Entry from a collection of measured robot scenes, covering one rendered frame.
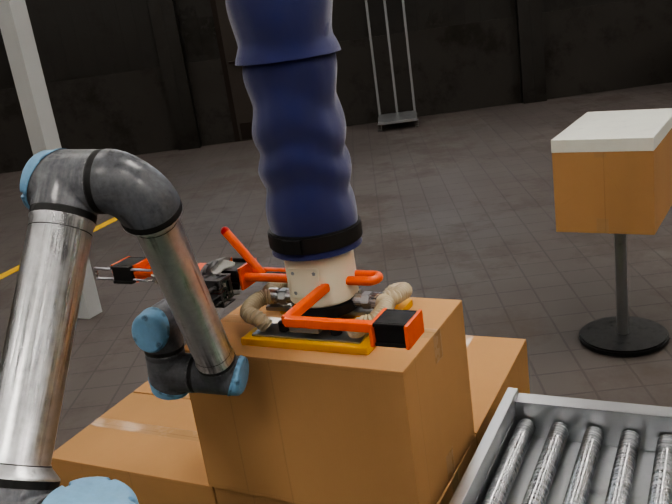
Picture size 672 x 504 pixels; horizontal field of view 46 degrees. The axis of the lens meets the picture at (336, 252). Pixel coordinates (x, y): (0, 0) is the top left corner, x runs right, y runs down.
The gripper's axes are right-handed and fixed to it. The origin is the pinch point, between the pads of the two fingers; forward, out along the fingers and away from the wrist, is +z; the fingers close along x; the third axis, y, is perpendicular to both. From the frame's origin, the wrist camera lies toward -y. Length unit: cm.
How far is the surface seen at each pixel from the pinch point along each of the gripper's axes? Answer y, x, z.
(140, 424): -46, -53, 3
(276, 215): 24.0, 18.8, -10.1
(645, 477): 99, -58, 18
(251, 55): 25, 55, -11
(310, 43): 37, 56, -6
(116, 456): -41, -53, -14
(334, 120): 38, 38, -1
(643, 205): 84, -34, 167
